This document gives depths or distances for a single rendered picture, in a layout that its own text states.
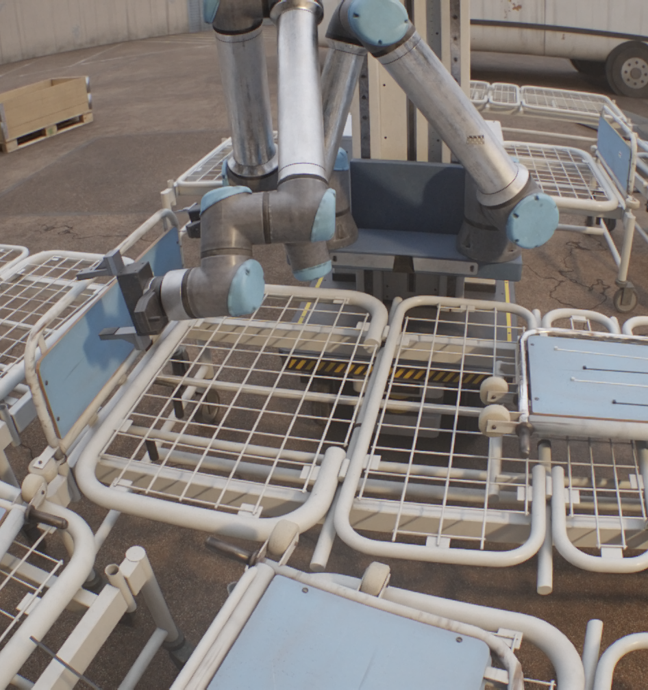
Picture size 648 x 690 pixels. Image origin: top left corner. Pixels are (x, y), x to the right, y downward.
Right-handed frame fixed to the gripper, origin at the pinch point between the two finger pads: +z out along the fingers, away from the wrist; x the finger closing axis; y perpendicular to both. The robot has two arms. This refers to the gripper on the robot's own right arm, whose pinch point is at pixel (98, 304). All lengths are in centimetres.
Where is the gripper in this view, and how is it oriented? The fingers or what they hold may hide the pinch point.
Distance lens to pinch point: 128.8
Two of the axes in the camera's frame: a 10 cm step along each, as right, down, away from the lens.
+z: -9.5, 0.6, 3.0
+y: 2.3, -5.2, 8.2
